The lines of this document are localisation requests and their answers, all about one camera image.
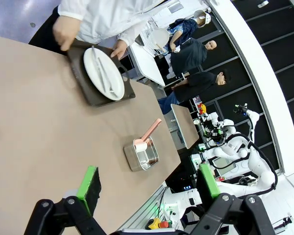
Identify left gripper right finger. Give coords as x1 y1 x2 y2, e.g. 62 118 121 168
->
190 163 277 235

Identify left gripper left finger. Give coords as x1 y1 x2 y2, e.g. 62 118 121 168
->
23 165 107 235

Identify dark brown serving tray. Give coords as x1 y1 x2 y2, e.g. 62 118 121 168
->
66 40 136 108

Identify silver fork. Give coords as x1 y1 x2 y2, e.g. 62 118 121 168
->
97 56 118 96

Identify white round dinner plate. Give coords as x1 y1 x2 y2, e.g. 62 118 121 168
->
83 47 125 101

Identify silver table knife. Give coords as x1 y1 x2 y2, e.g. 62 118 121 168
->
91 45 108 92

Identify white robot arm black gripper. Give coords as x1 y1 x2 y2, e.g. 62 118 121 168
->
233 104 260 139

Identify person's left hand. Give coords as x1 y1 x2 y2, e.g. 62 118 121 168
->
110 39 128 61

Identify person's right hand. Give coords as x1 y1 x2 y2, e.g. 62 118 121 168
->
52 16 83 51

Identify small display screen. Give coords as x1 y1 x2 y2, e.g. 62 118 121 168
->
210 156 237 172

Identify rectangular stainless steel container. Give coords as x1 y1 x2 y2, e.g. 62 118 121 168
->
123 136 160 172

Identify small brown table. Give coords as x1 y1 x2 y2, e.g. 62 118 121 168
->
170 103 200 149

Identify yellow red emergency stop button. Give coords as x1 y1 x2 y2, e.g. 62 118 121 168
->
146 217 173 230

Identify pink scoop spatula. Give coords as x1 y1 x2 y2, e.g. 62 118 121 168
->
133 118 162 151

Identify seated person in black shirt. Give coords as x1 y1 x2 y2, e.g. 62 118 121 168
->
158 69 232 115

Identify bald mannequin in black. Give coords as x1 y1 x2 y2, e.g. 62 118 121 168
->
170 39 218 76

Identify white side table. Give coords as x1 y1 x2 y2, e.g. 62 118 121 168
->
131 41 166 87

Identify white plate in dish rack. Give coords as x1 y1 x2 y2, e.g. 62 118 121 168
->
150 28 170 48

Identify person in blue cap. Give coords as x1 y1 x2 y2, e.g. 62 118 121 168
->
167 9 212 53

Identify person in white jacket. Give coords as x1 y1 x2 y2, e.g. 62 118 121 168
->
28 0 172 57

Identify aluminium table frame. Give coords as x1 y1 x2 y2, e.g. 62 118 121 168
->
114 181 169 233

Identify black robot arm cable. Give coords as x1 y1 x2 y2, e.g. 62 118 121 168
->
210 133 279 196

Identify white wire dish rack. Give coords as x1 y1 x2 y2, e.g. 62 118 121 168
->
139 21 171 57

